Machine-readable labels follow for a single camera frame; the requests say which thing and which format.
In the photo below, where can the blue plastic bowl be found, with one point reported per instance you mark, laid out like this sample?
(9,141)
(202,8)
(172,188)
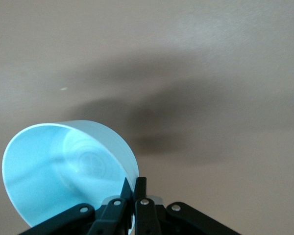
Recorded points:
(51,169)

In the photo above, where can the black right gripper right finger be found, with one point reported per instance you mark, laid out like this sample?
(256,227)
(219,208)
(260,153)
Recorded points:
(147,215)

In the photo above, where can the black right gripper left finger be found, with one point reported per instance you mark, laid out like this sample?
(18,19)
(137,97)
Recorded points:
(112,215)

